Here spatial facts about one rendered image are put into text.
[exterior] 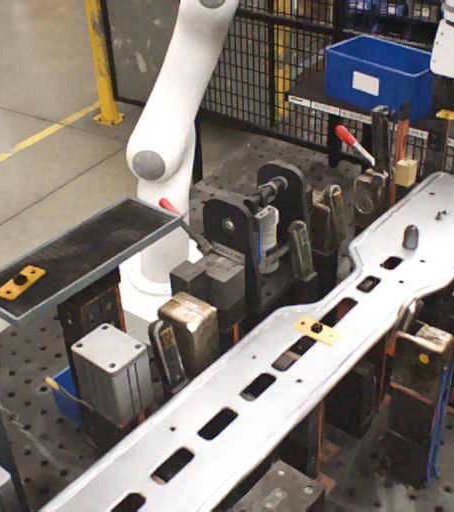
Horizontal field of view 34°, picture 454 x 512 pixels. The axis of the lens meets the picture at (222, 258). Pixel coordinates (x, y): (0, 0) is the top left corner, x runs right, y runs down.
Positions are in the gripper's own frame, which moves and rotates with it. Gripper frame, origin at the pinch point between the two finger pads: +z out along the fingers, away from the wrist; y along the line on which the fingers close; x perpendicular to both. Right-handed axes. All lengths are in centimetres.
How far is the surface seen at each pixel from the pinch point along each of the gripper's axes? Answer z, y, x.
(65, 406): 53, -45, -72
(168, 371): 25, -12, -72
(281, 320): 27, -7, -48
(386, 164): 19.0, -14.1, 1.2
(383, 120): 9.0, -15.7, 1.2
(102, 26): 70, -269, 142
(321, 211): 21.6, -16.9, -20.0
